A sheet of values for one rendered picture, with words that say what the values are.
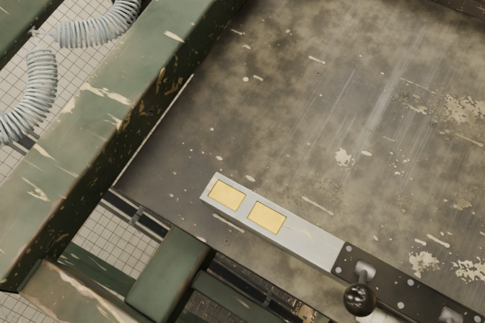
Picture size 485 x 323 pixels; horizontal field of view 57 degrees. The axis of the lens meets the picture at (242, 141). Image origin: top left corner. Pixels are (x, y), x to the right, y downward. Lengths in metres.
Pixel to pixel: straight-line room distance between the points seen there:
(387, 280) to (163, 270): 0.34
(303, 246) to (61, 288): 0.35
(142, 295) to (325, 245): 0.30
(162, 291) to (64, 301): 0.15
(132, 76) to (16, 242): 0.29
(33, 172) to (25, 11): 0.55
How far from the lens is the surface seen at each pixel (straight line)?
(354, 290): 0.55
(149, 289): 0.76
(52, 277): 0.72
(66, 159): 0.71
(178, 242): 0.76
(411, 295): 0.67
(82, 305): 0.70
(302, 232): 0.67
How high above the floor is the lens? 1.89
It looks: 18 degrees down
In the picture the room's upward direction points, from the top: 51 degrees counter-clockwise
